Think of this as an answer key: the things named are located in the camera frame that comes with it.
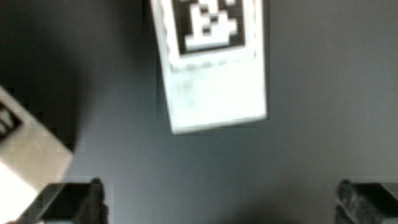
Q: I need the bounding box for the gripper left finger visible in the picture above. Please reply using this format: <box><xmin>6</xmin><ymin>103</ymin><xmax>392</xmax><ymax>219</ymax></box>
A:
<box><xmin>22</xmin><ymin>178</ymin><xmax>108</xmax><ymax>224</ymax></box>

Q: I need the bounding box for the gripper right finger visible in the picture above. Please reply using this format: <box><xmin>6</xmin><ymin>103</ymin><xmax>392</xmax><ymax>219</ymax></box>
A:
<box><xmin>333</xmin><ymin>180</ymin><xmax>398</xmax><ymax>224</ymax></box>

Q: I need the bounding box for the white table leg with tag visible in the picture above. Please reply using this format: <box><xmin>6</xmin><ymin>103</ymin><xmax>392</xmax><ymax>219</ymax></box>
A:
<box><xmin>148</xmin><ymin>0</ymin><xmax>268</xmax><ymax>134</ymax></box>

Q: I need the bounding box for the white table leg tilted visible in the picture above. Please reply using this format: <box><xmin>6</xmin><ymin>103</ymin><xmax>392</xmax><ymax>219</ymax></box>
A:
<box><xmin>0</xmin><ymin>86</ymin><xmax>72</xmax><ymax>224</ymax></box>

